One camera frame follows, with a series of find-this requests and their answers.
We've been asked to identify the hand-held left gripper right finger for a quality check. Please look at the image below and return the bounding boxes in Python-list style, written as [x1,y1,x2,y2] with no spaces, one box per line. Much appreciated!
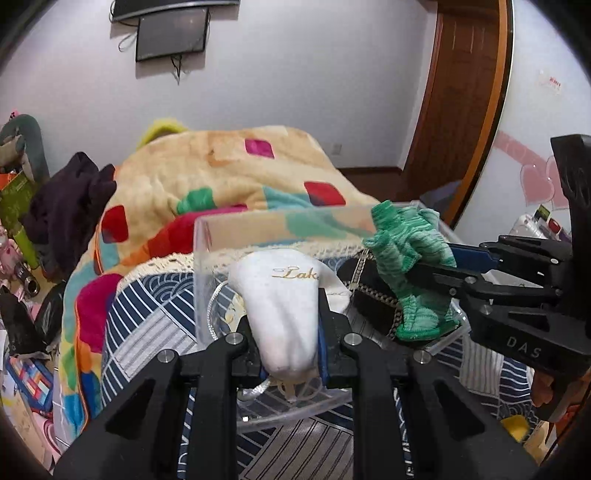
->
[317,287,542,480]

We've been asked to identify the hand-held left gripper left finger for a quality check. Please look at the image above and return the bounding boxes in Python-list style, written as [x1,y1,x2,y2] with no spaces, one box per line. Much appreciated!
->
[55,319,267,480]

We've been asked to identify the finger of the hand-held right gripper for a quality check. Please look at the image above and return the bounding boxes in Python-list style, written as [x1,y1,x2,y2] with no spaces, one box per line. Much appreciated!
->
[449,234,574,278]
[407,263,559,302]

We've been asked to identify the green knitted sock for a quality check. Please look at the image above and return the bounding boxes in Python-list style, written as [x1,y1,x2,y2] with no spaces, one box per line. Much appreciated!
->
[363,200,462,343]

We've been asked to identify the white sock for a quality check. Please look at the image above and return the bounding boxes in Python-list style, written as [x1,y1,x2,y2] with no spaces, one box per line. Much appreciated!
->
[228,249,352,380]

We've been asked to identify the clear plastic box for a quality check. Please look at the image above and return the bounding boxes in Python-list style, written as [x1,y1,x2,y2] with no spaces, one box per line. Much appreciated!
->
[193,199,476,423]

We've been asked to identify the person's right hand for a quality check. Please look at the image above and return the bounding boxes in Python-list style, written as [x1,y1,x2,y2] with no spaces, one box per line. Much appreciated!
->
[530,369,583,422]

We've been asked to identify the striped white cloth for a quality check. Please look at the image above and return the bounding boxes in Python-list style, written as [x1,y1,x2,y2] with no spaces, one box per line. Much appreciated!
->
[459,339,505,395]

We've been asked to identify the yellow object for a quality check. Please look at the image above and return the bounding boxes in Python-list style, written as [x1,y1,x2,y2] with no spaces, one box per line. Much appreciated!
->
[501,414,531,444]

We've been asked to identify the blue patterned bed sheet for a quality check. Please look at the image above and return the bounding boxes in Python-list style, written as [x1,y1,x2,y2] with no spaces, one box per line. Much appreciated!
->
[99,258,550,480]

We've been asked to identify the brown wooden door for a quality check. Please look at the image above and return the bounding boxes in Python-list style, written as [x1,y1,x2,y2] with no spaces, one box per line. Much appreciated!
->
[339,0,515,229]

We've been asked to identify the colourful patchwork blanket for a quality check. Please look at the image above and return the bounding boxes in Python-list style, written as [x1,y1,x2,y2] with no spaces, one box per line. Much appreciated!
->
[53,124,384,444]

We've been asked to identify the dark purple garment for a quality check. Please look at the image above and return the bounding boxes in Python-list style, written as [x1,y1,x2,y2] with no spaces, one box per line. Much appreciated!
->
[21,151,117,280]

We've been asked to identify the black plastic bag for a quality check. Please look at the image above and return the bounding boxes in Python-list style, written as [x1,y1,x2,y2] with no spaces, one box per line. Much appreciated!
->
[0,281,69,358]

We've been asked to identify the yellow green fluffy cloth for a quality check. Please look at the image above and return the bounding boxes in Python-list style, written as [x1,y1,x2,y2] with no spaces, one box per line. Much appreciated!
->
[135,119,190,152]

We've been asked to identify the green cardboard box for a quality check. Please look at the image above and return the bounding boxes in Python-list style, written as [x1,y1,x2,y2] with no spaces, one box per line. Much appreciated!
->
[0,170,41,271]

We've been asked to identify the grey green plush toy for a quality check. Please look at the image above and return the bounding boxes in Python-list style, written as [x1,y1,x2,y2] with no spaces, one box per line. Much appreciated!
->
[0,113,51,185]

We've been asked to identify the pink heart wall stickers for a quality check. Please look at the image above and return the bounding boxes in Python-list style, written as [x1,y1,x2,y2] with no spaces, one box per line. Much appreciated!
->
[492,130,573,210]

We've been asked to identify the red wall sticker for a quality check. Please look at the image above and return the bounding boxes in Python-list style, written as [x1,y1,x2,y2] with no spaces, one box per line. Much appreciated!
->
[538,70,565,95]

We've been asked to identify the wall-mounted black screen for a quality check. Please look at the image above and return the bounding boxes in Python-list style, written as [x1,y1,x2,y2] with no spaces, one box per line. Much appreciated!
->
[111,0,242,63]

